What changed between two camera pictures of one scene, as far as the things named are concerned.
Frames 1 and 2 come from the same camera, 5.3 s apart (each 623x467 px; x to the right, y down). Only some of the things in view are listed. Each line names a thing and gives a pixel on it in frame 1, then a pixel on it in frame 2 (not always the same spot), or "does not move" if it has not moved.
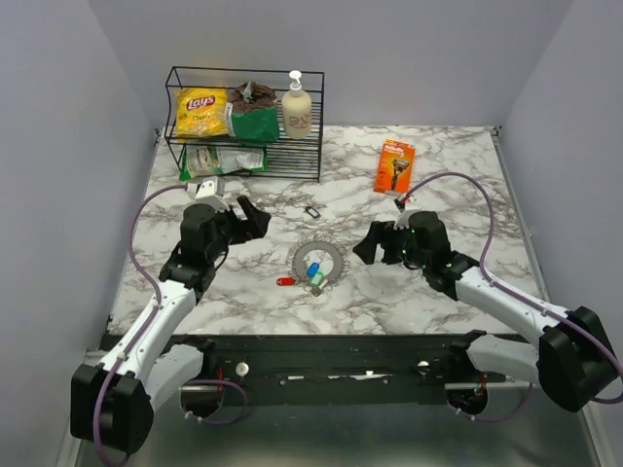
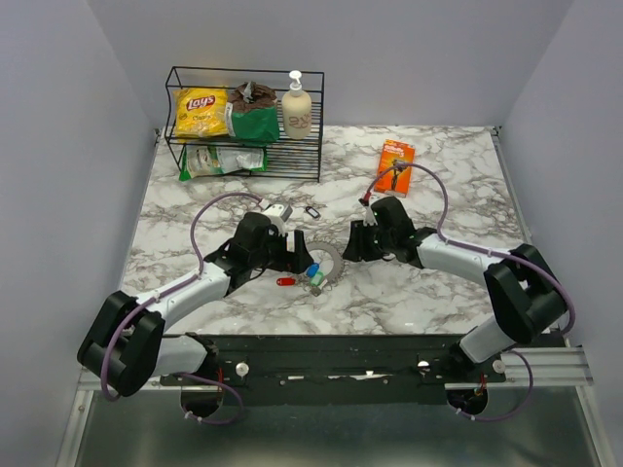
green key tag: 317,278 does not move
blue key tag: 312,269 does not move
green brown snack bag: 251,114 does not move
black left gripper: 254,227 -> 296,262
